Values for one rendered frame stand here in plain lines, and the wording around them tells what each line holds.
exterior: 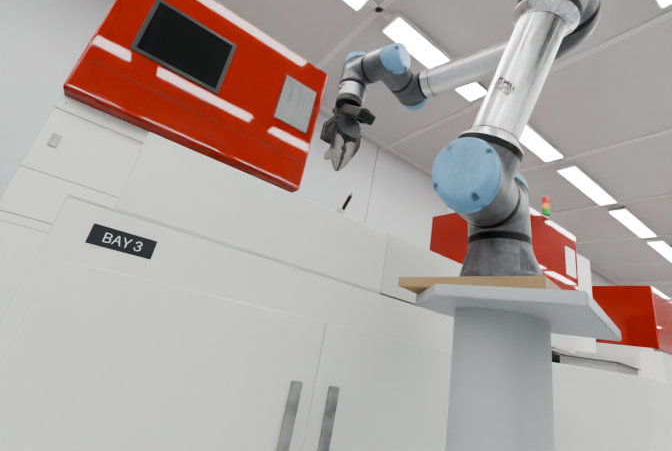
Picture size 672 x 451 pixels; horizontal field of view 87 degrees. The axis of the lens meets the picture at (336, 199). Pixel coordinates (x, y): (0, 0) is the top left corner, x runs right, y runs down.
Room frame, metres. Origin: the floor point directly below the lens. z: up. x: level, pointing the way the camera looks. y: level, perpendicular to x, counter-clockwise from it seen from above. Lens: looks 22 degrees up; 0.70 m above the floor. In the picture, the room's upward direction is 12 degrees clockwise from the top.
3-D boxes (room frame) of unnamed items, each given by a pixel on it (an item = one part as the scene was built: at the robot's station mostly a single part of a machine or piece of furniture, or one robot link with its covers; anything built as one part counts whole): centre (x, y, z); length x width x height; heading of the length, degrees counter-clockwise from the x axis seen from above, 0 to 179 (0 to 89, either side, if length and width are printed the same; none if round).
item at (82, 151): (1.15, 0.53, 1.02); 0.81 x 0.03 x 0.40; 121
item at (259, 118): (1.42, 0.69, 1.52); 0.81 x 0.75 x 0.60; 121
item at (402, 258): (1.17, -0.13, 0.89); 0.62 x 0.35 x 0.14; 31
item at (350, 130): (0.80, 0.02, 1.23); 0.09 x 0.08 x 0.12; 31
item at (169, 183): (0.71, 0.12, 0.89); 0.55 x 0.09 x 0.14; 121
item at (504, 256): (0.66, -0.34, 0.90); 0.15 x 0.15 x 0.10
